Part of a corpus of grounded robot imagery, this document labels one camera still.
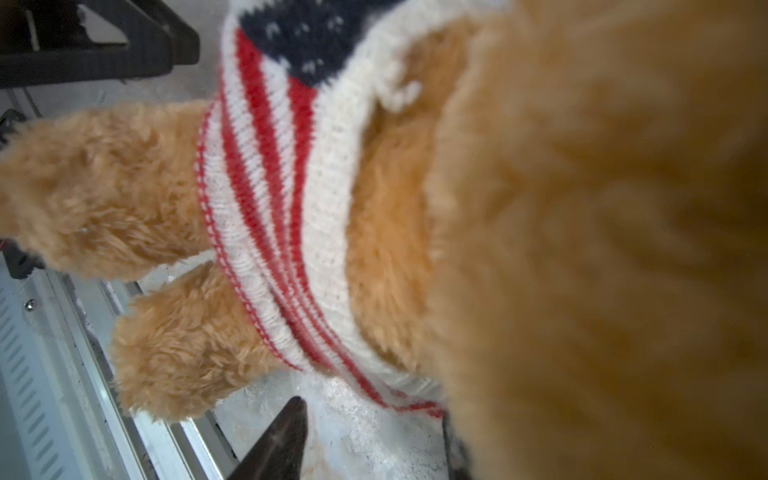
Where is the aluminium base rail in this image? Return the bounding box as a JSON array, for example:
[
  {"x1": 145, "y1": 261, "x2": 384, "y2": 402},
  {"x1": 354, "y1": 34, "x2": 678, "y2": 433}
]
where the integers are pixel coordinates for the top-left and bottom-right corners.
[{"x1": 1, "y1": 260, "x2": 237, "y2": 479}]

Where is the tan plush teddy bear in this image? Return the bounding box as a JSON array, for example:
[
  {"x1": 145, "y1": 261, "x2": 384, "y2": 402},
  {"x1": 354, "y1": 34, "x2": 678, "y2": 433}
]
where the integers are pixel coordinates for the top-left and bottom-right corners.
[{"x1": 0, "y1": 0, "x2": 768, "y2": 480}]

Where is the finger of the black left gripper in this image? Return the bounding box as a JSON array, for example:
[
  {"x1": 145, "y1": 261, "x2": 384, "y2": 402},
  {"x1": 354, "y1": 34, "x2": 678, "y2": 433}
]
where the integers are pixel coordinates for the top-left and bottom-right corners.
[{"x1": 1, "y1": 1, "x2": 200, "y2": 89}]

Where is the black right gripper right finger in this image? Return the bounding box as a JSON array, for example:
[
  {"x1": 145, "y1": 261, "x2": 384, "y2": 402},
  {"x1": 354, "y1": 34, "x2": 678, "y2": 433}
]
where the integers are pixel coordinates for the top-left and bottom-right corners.
[{"x1": 442, "y1": 413, "x2": 471, "y2": 480}]

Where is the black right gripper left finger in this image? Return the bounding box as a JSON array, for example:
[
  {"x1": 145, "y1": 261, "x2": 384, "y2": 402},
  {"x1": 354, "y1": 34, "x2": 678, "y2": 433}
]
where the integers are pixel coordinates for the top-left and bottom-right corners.
[{"x1": 228, "y1": 396, "x2": 309, "y2": 480}]

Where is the red white striped knit sweater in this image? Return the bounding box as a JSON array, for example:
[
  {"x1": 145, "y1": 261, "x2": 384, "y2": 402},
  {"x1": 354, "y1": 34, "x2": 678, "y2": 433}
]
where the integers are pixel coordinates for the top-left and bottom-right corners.
[{"x1": 195, "y1": 1, "x2": 491, "y2": 417}]

